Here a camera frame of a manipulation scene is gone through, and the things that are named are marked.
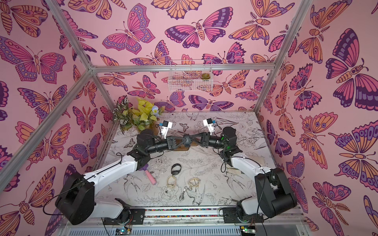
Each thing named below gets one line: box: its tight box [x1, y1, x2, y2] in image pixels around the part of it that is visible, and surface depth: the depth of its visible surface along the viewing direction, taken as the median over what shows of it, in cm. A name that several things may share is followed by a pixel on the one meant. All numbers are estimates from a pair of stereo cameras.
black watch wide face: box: [183, 133, 193, 148], surface depth 74 cm
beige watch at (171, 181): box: [166, 175, 177, 189], surface depth 87 cm
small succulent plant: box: [200, 72, 211, 80], surface depth 95 cm
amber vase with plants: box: [112, 95, 165, 134], surface depth 92 cm
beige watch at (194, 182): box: [188, 177, 201, 188], surface depth 87 cm
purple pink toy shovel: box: [138, 163, 158, 186], surface depth 87 cm
